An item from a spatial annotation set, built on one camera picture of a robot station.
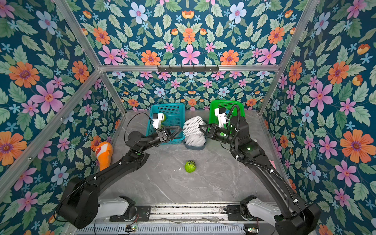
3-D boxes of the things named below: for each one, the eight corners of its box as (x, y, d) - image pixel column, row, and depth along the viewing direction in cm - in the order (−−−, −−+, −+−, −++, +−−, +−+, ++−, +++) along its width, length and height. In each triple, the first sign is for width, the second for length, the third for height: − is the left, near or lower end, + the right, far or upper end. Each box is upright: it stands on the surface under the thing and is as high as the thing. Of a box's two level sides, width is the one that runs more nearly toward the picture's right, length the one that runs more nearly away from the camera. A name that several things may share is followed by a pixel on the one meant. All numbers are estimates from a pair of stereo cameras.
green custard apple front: (185, 173, 89) (184, 169, 84) (186, 165, 93) (185, 160, 87) (195, 173, 89) (195, 169, 84) (196, 165, 93) (195, 160, 87)
